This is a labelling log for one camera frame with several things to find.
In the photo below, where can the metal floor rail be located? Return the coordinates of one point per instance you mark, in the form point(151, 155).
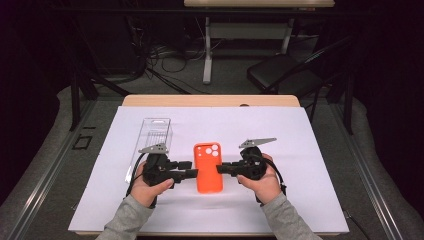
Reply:
point(43, 186)
point(370, 180)

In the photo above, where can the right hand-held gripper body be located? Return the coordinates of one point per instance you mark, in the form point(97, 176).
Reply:
point(253, 163)

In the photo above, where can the orange phone case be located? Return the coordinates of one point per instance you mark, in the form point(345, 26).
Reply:
point(208, 173)

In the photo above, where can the white metal frame desk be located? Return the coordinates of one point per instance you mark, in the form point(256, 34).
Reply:
point(246, 30)

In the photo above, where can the person's left hand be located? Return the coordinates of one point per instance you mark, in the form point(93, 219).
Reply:
point(145, 193)

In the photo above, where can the black metal stand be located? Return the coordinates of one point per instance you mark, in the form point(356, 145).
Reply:
point(75, 100)

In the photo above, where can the person's right hand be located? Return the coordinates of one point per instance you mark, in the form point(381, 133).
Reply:
point(266, 188)

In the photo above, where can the clear plastic storage bin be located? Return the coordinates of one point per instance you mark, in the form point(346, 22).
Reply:
point(155, 133)

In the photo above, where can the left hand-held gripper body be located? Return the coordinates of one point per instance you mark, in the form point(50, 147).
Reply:
point(156, 168)

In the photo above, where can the black folding chair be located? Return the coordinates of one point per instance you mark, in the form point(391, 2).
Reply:
point(280, 75)

